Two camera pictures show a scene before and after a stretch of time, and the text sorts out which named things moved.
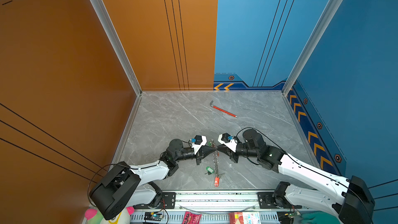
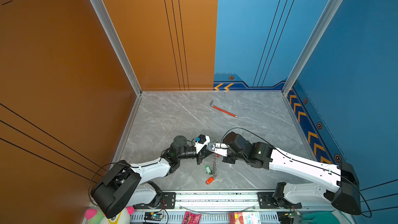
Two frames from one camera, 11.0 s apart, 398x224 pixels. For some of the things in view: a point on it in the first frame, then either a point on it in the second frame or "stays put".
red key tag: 216,181 → 209,180
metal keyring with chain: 211,143 stays put
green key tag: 209,169 stays put
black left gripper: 198,157 stays put
